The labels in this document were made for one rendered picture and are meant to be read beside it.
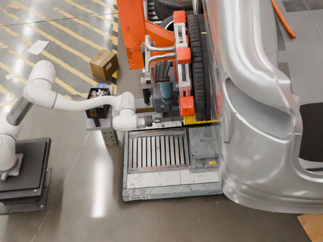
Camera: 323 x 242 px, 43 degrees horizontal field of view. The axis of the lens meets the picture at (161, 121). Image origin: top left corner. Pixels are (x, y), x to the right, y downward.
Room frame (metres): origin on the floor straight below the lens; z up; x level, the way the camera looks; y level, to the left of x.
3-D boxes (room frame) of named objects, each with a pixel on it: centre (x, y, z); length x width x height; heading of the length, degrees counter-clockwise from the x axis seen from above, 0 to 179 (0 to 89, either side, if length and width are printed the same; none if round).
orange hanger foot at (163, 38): (2.45, -0.23, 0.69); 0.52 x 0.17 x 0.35; 86
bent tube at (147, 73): (1.85, -0.05, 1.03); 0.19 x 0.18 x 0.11; 86
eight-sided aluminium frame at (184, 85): (1.94, -0.17, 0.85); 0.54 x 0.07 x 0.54; 176
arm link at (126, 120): (1.77, 0.23, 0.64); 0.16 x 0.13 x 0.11; 86
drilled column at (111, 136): (2.16, 0.42, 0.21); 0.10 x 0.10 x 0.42; 86
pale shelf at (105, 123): (2.13, 0.43, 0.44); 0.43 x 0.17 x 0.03; 176
